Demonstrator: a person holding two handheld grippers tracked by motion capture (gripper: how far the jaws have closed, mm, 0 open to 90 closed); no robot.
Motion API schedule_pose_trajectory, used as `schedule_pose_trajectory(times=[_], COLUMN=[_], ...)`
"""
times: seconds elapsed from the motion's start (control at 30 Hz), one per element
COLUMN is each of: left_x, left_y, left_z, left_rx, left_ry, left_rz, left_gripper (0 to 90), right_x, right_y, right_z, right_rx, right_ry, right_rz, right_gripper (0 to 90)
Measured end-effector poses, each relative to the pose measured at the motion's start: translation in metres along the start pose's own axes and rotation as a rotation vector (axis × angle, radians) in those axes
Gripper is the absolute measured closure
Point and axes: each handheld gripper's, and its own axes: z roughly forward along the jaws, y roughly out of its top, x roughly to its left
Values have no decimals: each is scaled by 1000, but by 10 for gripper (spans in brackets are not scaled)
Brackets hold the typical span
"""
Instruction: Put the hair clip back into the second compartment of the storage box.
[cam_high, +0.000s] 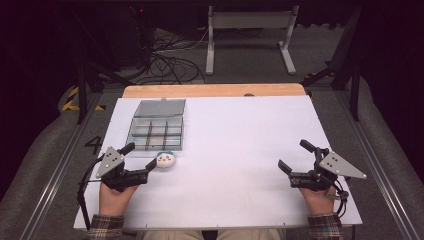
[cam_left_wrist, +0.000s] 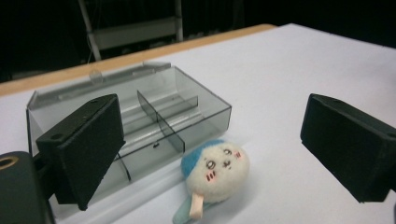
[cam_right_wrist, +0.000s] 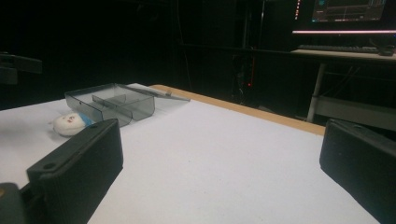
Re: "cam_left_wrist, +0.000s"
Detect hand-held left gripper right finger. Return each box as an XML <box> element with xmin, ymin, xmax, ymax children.
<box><xmin>300</xmin><ymin>92</ymin><xmax>396</xmax><ymax>203</ymax></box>

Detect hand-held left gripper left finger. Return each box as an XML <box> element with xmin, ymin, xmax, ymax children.
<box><xmin>35</xmin><ymin>93</ymin><xmax>127</xmax><ymax>212</ymax></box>

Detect clear grey plastic compartment box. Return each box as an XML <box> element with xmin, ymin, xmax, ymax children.
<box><xmin>25</xmin><ymin>61</ymin><xmax>233</xmax><ymax>200</ymax></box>

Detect white and blue plush toy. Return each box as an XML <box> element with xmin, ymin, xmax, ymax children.
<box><xmin>172</xmin><ymin>138</ymin><xmax>251</xmax><ymax>224</ymax></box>

